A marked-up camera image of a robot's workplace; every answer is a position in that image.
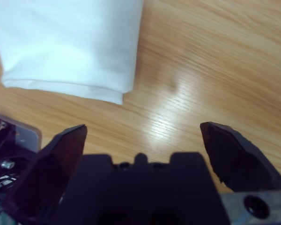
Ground tangled black cable bundle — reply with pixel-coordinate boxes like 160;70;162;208
0;172;22;211

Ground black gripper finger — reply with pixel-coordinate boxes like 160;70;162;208
3;124;88;220
200;121;281;194

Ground white t-shirt with black print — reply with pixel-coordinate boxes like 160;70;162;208
0;0;145;105

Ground white mounting block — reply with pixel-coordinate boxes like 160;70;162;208
0;112;42;155

